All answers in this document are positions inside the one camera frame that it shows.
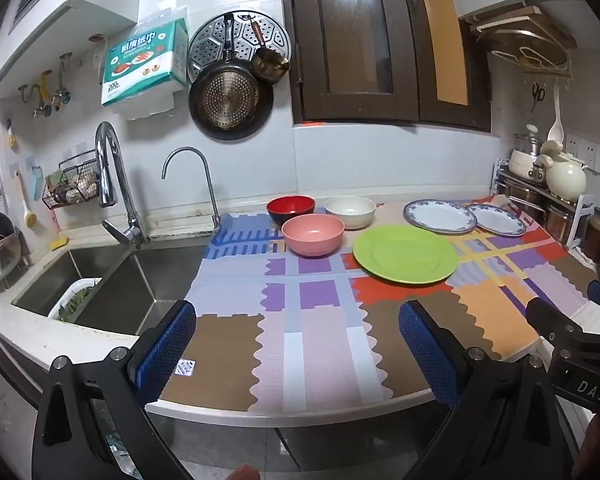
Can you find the yellow dish brush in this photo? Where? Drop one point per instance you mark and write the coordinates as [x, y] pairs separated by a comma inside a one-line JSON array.
[[28, 215]]

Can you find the yellow sponge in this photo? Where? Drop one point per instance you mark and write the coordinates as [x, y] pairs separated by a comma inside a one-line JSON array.
[[60, 244]]

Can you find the stainless steel pot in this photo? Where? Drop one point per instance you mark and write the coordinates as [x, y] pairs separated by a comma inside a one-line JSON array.
[[560, 220], [525, 200]]

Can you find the small blue floral plate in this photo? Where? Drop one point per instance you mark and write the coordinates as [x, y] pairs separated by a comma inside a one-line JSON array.
[[497, 220]]

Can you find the green leafy vegetables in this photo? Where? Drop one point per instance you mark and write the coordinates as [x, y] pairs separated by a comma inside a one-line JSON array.
[[80, 297]]

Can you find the white ladle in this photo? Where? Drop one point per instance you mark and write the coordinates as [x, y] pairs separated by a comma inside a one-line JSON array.
[[556, 130]]

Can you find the steel pot rack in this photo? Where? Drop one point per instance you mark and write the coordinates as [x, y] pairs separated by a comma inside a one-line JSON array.
[[585, 220]]

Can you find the colourful patterned table mat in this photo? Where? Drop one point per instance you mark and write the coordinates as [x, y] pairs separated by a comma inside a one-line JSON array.
[[325, 340]]

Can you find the white cooking pot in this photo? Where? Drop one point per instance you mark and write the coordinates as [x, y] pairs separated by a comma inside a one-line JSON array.
[[525, 165]]

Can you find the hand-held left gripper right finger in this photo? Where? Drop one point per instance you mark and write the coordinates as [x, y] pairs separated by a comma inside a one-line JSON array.
[[425, 355]]

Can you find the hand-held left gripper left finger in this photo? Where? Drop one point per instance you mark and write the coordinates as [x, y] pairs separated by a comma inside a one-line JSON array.
[[167, 342]]

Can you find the black frying pan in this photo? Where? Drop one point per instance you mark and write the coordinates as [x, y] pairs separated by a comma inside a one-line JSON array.
[[230, 95]]

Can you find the thin gooseneck faucet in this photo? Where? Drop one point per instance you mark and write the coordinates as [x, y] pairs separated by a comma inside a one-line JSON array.
[[207, 185]]

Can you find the tall chrome faucet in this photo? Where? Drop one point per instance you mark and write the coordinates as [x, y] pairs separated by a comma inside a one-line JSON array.
[[105, 170]]

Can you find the white bowl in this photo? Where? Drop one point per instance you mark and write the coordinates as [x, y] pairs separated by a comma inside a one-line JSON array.
[[350, 207]]

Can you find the large blue floral plate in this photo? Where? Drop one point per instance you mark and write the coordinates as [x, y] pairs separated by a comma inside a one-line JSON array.
[[437, 216]]

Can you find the white plastic colander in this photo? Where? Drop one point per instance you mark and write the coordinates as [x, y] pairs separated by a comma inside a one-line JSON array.
[[62, 307]]

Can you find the green paper towel pack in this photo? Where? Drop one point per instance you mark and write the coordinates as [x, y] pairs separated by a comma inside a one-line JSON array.
[[140, 65]]

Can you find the pink bowl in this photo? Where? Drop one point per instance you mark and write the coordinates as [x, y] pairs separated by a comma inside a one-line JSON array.
[[312, 237]]

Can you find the black scissors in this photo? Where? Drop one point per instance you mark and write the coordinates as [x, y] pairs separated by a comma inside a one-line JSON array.
[[537, 94]]

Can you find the small brass saucepan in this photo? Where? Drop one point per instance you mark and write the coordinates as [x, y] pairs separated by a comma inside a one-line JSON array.
[[270, 65]]

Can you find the glass jar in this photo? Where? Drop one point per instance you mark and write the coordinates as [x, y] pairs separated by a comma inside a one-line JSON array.
[[596, 237]]

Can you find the steel mesh basket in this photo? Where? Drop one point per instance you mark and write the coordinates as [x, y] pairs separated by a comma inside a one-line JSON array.
[[0, 260]]

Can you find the cream kettle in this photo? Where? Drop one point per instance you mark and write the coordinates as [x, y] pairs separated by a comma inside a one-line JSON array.
[[565, 175]]

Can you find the person's left hand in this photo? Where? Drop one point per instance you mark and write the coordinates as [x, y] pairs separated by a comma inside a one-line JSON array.
[[241, 473]]

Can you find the round steel steamer rack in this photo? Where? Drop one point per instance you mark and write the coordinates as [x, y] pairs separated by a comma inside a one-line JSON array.
[[205, 45]]

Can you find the stainless steel sink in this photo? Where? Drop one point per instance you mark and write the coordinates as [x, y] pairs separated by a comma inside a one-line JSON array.
[[130, 290]]

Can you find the white wall sockets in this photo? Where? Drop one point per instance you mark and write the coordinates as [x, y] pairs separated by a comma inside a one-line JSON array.
[[592, 152]]

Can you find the red bowl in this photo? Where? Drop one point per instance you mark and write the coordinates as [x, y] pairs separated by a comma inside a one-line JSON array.
[[290, 205]]

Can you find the green plate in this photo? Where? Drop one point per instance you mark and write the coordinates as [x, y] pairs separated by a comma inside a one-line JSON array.
[[405, 255]]

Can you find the yellow wall hook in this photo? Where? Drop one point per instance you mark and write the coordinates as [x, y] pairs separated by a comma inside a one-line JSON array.
[[45, 85]]

